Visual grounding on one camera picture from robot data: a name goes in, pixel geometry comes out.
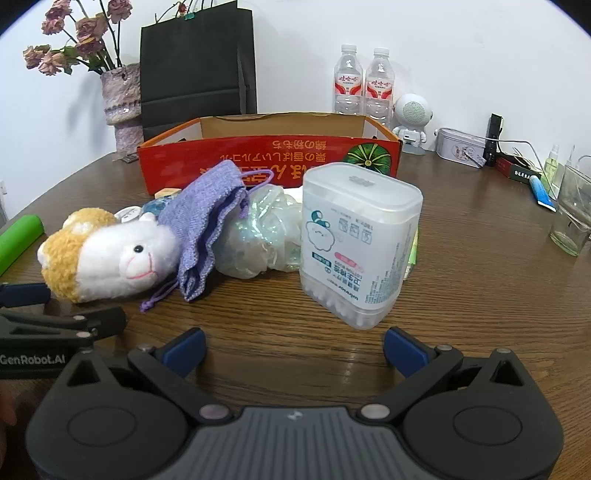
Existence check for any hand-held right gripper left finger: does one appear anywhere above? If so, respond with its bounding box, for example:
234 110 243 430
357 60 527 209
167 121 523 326
55 327 234 424

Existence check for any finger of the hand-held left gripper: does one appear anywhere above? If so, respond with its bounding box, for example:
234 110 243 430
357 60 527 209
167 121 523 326
0 306 128 346
0 282 52 309

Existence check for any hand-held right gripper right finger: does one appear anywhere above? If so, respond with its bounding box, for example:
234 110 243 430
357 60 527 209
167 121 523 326
355 326 537 424

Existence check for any white and tan plush alpaca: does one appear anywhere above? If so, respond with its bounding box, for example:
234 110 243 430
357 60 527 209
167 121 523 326
37 208 183 304

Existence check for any green tissue packet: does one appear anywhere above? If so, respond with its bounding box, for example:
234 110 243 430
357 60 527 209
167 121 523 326
403 225 421 283

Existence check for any blue glittery packet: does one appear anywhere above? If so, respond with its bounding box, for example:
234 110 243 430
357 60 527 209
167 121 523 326
140 198 174 219

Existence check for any white packet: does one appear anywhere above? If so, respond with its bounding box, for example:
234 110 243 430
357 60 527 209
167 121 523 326
298 161 424 331

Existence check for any iridescent clear plastic bag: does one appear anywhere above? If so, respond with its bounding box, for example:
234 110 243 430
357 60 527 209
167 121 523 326
213 185 308 280

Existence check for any purple knit drawstring pouch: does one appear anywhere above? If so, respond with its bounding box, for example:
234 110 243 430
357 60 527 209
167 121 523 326
140 160 274 315

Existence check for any red cardboard box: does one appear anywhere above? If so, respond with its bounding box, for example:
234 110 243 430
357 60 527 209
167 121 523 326
137 112 404 198

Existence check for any green foam cylinder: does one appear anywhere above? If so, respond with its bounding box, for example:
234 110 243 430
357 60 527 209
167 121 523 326
0 215 44 278

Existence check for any blue pen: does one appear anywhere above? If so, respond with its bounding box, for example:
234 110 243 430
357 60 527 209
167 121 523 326
528 174 558 212

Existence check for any grey tin box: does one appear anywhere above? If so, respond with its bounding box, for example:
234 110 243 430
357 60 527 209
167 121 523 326
435 128 488 169

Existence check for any red and black small box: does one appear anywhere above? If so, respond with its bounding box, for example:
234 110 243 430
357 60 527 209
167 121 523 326
496 154 544 186

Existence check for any purple marbled vase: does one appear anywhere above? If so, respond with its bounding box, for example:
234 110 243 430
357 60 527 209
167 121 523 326
100 63 145 156

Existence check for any clear glass cup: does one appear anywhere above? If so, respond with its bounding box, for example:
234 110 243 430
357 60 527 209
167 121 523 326
549 164 591 257

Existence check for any black stick device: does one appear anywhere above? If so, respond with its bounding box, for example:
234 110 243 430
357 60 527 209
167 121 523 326
482 113 504 167

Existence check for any small clear spray bottle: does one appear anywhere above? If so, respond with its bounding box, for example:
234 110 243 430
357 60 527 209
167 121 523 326
542 144 562 197

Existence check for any white robot-shaped speaker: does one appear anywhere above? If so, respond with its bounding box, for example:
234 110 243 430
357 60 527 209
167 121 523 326
391 93 433 156

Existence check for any clear water bottle red label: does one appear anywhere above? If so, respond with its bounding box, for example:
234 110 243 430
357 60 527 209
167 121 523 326
364 47 396 129
333 44 366 116

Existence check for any black chair back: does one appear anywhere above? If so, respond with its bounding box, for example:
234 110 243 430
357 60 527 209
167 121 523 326
139 0 258 142

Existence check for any white cable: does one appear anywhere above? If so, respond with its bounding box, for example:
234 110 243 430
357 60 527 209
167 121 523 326
433 128 591 199

